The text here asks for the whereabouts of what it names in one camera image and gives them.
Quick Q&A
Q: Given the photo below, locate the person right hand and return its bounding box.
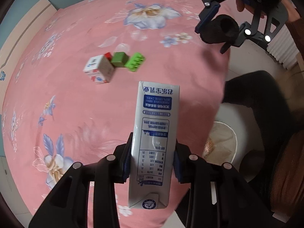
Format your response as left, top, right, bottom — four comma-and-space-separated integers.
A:
235, 0, 255, 14

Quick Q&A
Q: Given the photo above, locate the red wooden block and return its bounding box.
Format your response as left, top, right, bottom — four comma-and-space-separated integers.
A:
105, 52, 112, 62

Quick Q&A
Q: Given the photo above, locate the pink floral bed duvet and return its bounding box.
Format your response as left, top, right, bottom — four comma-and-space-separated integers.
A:
2, 0, 229, 214

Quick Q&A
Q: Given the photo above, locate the black cylinder roll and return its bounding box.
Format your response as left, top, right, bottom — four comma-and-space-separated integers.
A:
199, 14, 239, 44

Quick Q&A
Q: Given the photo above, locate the white round trash bin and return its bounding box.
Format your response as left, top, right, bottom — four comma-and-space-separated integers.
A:
202, 121, 238, 165

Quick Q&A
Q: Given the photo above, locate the white bed headboard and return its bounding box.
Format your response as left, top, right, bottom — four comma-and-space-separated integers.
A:
0, 0, 59, 82

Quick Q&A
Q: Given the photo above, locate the light green toy brick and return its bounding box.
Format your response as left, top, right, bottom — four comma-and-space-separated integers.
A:
124, 52, 145, 72

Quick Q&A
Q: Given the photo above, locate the blue white milk carton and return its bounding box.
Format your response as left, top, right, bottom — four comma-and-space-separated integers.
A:
128, 81, 180, 210

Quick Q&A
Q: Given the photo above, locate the dark green wooden block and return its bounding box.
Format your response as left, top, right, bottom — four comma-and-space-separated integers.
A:
111, 52, 129, 67

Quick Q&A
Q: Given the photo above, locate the white medicine box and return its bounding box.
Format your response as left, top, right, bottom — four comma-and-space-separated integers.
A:
83, 55, 114, 84

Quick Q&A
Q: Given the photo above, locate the orange sweater sleeve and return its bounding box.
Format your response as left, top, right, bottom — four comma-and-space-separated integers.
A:
270, 14, 304, 219

